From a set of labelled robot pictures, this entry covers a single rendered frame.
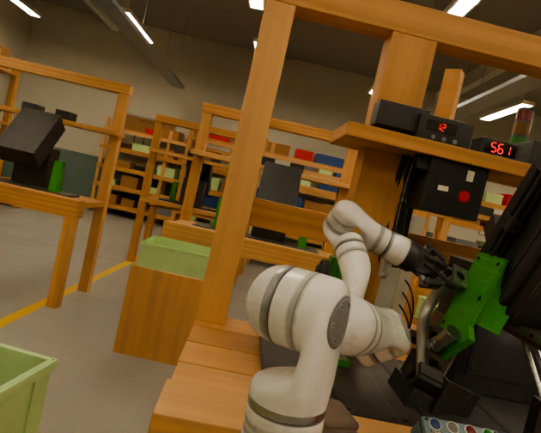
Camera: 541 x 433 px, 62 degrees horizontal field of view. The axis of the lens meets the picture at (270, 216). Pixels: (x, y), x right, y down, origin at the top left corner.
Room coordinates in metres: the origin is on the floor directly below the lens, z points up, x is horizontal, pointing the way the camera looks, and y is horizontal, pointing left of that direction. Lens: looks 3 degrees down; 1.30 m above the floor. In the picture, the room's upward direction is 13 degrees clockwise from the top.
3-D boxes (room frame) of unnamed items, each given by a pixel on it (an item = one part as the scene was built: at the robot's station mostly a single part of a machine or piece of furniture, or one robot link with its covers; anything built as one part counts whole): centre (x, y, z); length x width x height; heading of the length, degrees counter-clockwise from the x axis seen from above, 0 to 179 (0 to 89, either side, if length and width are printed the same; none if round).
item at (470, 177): (1.32, -0.48, 1.42); 0.17 x 0.12 x 0.15; 94
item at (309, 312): (0.51, -0.06, 1.14); 0.09 x 0.09 x 0.17; 59
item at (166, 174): (10.55, 2.65, 1.11); 3.01 x 0.54 x 2.23; 91
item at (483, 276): (1.06, -0.54, 1.17); 0.13 x 0.12 x 0.20; 94
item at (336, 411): (0.82, -0.19, 0.91); 0.10 x 0.08 x 0.03; 14
